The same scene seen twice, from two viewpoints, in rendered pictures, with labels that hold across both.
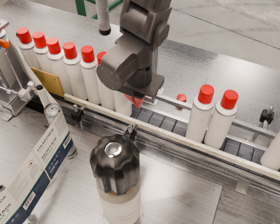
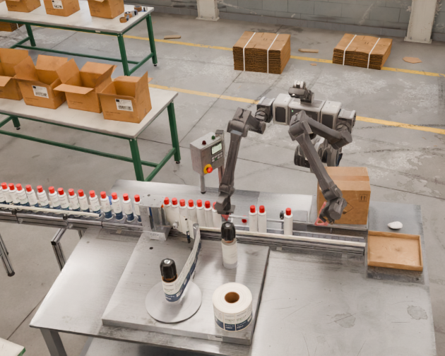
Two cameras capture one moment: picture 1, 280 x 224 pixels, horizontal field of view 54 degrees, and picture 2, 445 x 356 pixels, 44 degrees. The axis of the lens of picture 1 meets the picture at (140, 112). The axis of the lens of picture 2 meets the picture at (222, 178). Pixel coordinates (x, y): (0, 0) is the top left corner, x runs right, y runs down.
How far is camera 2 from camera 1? 2.60 m
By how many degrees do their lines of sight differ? 16
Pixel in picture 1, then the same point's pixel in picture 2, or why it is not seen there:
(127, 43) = (222, 195)
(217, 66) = (260, 198)
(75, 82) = (193, 217)
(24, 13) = (131, 188)
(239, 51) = (288, 184)
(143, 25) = (227, 189)
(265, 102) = not seen: hidden behind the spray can
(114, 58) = (220, 200)
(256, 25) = not seen: hidden behind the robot
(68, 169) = (201, 254)
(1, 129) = (162, 246)
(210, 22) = (257, 161)
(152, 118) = not seen: hidden behind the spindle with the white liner
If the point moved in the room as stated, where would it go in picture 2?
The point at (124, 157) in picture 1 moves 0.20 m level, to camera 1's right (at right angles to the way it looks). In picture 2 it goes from (231, 225) to (266, 218)
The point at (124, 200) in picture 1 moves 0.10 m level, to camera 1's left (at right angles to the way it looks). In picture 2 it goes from (232, 244) to (215, 247)
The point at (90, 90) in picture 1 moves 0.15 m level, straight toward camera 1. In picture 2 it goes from (200, 220) to (211, 234)
